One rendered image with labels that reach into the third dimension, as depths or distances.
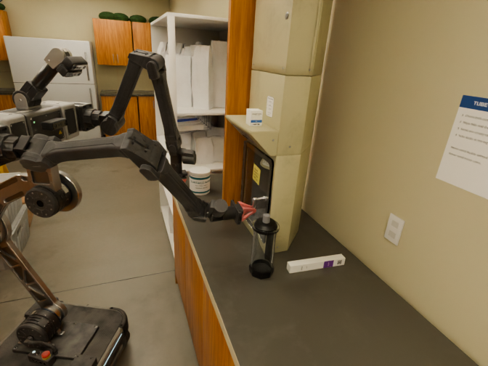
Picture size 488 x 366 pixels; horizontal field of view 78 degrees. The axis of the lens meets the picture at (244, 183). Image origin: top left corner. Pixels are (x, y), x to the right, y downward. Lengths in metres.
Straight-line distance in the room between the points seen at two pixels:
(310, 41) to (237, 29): 0.39
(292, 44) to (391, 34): 0.42
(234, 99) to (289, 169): 0.45
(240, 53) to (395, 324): 1.24
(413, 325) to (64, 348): 1.70
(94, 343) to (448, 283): 1.75
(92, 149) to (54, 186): 0.55
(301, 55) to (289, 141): 0.31
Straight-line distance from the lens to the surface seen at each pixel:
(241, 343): 1.08
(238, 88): 1.48
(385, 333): 1.23
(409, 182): 1.30
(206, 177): 1.89
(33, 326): 2.05
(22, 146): 1.19
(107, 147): 0.97
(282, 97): 1.16
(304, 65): 1.20
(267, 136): 1.17
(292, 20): 1.16
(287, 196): 1.31
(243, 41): 1.48
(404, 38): 1.36
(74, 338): 2.12
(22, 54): 6.05
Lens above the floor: 1.77
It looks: 23 degrees down
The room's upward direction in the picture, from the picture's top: 4 degrees clockwise
